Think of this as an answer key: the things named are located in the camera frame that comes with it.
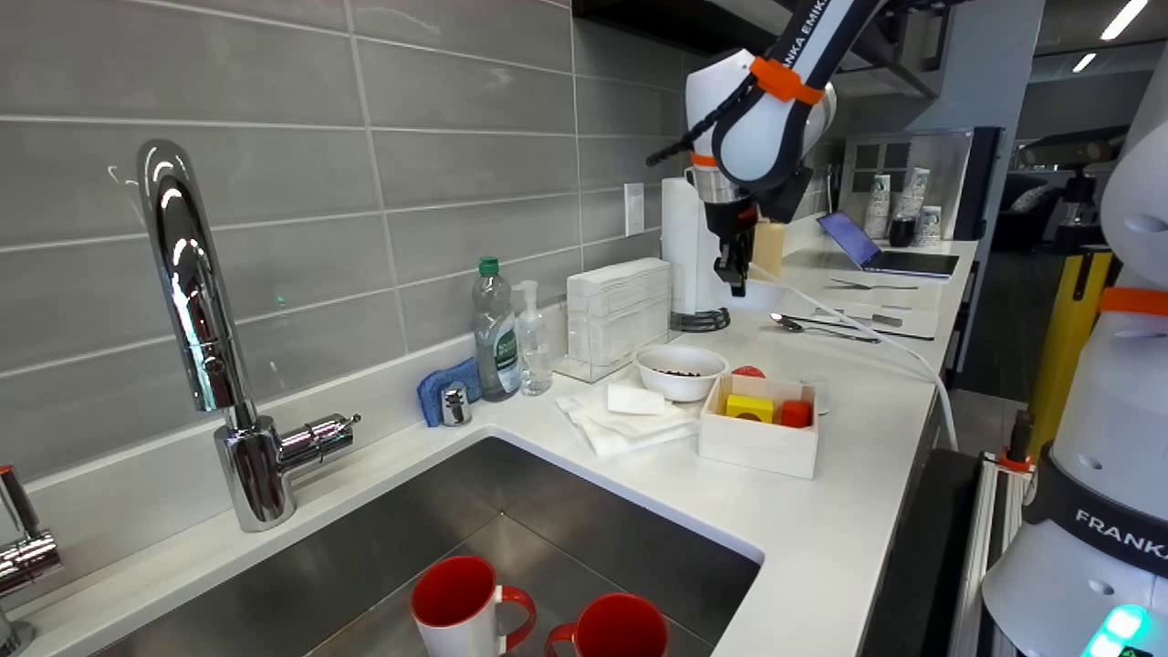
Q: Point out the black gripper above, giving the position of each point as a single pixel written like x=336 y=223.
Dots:
x=736 y=236

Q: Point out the robot arm silver orange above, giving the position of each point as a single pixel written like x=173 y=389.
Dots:
x=753 y=116

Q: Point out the white paper towel roll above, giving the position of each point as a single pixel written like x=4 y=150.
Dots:
x=691 y=249

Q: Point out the black paper towel holder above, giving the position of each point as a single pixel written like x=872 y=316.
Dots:
x=698 y=322

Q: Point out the metal spoon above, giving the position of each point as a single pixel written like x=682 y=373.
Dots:
x=790 y=322

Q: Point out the stack of white paper towels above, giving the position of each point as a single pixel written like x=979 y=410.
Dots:
x=616 y=311

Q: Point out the white receiving bowl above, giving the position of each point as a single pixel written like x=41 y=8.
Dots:
x=677 y=369

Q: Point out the yellow toy block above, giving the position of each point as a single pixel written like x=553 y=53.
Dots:
x=749 y=406

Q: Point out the laptop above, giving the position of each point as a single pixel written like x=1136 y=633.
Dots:
x=858 y=249

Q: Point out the red toy block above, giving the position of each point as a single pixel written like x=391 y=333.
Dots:
x=798 y=414

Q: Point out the white folded napkin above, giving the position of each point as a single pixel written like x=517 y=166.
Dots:
x=625 y=416

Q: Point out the wooden box white rim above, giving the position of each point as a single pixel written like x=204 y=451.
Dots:
x=748 y=444

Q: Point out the clear pump bottle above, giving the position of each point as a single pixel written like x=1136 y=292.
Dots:
x=531 y=337

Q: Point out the dish soap bottle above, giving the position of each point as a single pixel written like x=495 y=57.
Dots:
x=495 y=333

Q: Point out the blue sponge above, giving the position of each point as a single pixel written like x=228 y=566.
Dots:
x=446 y=394

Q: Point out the red white mug front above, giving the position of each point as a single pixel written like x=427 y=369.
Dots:
x=610 y=625

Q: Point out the red white mug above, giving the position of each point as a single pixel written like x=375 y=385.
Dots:
x=610 y=625
x=465 y=612

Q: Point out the red white mug lower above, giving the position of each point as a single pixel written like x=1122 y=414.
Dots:
x=465 y=612

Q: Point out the chrome kitchen faucet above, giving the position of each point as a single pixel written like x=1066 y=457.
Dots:
x=254 y=451

